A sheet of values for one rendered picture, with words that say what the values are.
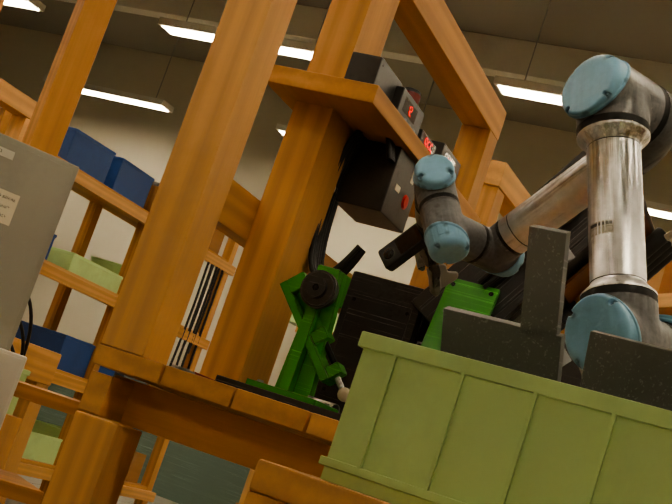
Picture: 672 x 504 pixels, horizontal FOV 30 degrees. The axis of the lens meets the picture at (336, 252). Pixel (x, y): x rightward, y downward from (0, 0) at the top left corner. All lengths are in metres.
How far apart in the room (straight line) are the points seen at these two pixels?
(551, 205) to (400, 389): 0.92
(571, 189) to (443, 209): 0.23
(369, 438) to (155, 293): 0.89
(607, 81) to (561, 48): 8.42
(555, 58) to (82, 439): 8.52
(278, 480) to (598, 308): 0.66
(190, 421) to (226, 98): 0.57
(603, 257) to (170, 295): 0.75
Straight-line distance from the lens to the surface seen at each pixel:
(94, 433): 2.19
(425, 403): 1.35
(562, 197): 2.22
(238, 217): 2.53
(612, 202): 1.96
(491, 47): 10.60
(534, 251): 1.40
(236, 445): 2.15
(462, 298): 2.68
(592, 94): 2.03
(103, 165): 7.97
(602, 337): 1.41
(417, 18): 2.98
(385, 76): 2.64
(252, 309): 2.53
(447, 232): 2.21
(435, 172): 2.26
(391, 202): 2.72
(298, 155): 2.59
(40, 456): 8.22
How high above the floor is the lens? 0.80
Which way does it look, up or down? 9 degrees up
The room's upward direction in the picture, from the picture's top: 19 degrees clockwise
